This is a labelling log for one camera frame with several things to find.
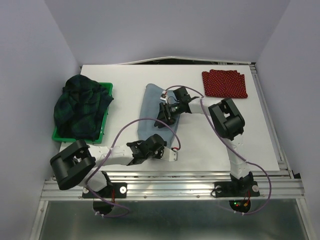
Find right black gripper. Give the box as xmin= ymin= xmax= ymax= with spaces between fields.
xmin=154 ymin=102 xmax=183 ymax=129

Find light blue denim skirt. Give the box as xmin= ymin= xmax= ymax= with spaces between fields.
xmin=137 ymin=83 xmax=175 ymax=148

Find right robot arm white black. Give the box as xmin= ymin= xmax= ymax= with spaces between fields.
xmin=157 ymin=86 xmax=255 ymax=198

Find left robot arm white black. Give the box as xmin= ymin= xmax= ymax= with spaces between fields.
xmin=49 ymin=134 xmax=176 ymax=197

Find red polka dot skirt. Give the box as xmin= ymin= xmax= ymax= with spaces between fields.
xmin=201 ymin=69 xmax=248 ymax=99

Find dark green plaid skirt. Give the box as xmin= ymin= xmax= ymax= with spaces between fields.
xmin=53 ymin=74 xmax=115 ymax=141

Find green plastic bin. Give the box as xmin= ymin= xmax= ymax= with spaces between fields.
xmin=51 ymin=82 xmax=114 ymax=145

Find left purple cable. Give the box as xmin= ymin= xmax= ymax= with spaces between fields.
xmin=84 ymin=117 xmax=181 ymax=218

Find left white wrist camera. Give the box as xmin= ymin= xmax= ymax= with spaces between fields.
xmin=161 ymin=146 xmax=178 ymax=162

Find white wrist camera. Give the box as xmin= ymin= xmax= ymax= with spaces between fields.
xmin=160 ymin=91 xmax=168 ymax=103
xmin=161 ymin=146 xmax=178 ymax=162

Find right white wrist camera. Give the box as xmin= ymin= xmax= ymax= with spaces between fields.
xmin=160 ymin=91 xmax=168 ymax=103

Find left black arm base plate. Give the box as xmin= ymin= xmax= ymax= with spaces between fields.
xmin=82 ymin=182 xmax=128 ymax=199

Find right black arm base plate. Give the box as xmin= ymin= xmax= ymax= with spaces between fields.
xmin=211 ymin=181 xmax=260 ymax=198

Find aluminium extrusion frame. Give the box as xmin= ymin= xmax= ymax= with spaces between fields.
xmin=30 ymin=57 xmax=317 ymax=240

